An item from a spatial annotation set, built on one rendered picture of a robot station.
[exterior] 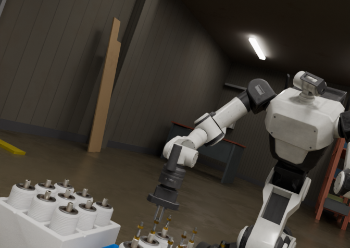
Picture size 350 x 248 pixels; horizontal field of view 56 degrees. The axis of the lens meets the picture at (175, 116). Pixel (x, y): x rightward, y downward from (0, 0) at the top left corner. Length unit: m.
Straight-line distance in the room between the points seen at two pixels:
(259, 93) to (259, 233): 0.59
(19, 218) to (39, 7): 3.33
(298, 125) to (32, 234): 1.08
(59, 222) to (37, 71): 3.35
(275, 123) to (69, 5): 3.72
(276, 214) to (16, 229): 1.05
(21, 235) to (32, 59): 3.25
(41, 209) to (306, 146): 1.05
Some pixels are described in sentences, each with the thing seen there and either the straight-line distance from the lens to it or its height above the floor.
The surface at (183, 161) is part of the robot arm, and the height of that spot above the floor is 0.57.
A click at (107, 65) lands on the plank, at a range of 4.82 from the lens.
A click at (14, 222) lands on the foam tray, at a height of 0.15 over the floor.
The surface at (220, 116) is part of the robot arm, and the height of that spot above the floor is 0.79.
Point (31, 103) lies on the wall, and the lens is 4.58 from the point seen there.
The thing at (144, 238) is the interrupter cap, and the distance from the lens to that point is 1.31.
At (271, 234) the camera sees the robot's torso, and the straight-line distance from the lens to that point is 1.48.
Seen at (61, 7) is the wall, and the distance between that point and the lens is 4.63.
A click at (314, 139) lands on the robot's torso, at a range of 1.38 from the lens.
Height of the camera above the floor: 0.67
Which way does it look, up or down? 2 degrees up
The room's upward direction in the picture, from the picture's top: 19 degrees clockwise
